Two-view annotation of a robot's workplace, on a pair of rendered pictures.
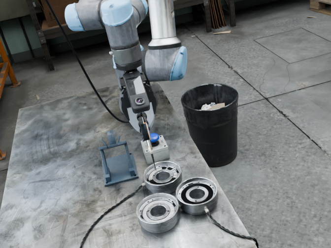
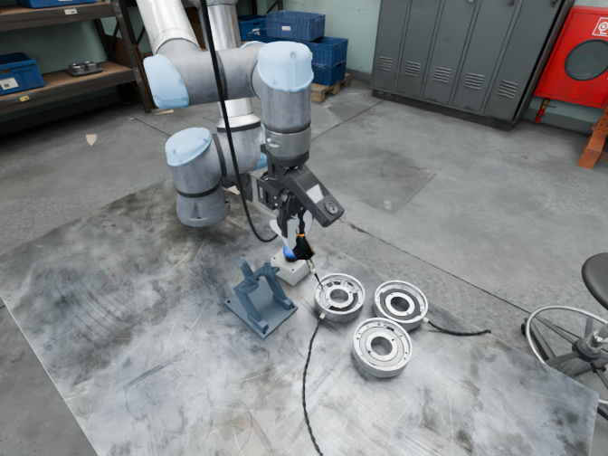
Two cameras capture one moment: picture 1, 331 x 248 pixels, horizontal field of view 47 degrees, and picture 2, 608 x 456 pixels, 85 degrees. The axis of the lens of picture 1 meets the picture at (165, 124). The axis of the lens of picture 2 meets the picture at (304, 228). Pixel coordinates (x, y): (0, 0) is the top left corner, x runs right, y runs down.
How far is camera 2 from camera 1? 0.67 m
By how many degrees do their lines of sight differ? 34
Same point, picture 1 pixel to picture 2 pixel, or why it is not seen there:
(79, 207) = (254, 389)
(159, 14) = not seen: hidden behind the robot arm
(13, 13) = not seen: outside the picture
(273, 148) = not seen: hidden behind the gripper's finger
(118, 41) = (296, 118)
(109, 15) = (289, 72)
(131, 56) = (307, 141)
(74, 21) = (173, 90)
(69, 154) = (158, 311)
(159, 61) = (243, 147)
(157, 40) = (235, 118)
